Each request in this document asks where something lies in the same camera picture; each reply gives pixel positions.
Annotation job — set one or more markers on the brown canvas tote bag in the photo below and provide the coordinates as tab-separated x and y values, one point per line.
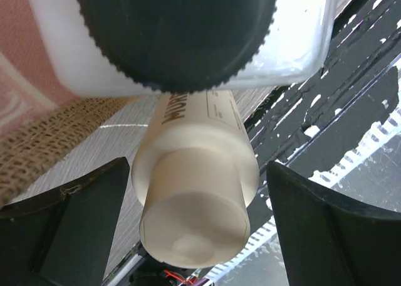
41	121

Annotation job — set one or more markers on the beige bottle front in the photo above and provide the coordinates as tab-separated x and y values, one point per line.
195	173

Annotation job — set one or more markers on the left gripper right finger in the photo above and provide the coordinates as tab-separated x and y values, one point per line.
328	238

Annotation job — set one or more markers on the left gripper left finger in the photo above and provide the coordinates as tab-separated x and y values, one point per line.
63	236

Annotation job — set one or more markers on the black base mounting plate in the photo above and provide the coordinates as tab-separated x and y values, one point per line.
315	127

